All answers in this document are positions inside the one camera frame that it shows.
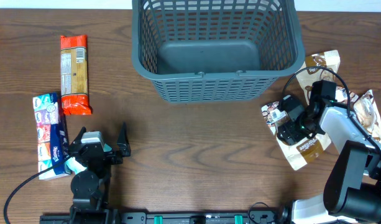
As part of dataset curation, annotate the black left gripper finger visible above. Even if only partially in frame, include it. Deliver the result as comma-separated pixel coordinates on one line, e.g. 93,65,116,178
117,122,131,157
71,126,86,146

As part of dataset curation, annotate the teal white wipes pouch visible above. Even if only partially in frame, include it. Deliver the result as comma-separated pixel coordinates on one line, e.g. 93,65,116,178
67,143,112,174

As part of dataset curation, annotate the Kleenex tissue multipack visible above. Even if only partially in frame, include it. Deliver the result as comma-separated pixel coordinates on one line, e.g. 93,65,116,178
32,93,71,180

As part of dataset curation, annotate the red orange cracker pack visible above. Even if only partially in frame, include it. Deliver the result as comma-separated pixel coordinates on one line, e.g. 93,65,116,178
60,35,92,115

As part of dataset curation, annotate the beige brown bread bag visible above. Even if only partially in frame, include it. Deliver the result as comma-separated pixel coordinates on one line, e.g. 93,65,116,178
270,50,341,170

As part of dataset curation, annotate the clear brown pastry bag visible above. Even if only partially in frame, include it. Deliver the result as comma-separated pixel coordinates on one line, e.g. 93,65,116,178
354,90,381,144

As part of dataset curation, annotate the bread bag with grain print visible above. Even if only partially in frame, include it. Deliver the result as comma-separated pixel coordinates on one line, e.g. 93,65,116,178
261,101,289,135

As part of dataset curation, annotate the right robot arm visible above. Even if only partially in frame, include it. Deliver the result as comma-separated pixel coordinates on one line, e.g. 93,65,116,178
277,96,381,223

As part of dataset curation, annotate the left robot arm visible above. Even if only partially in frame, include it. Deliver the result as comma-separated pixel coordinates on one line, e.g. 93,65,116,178
68,123,131,223

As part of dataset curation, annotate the grey plastic laundry basket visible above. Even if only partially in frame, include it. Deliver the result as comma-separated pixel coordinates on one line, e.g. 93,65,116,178
131,0,305,103

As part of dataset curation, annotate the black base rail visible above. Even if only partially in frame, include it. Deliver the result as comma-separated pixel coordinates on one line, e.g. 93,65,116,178
39,210,293,224

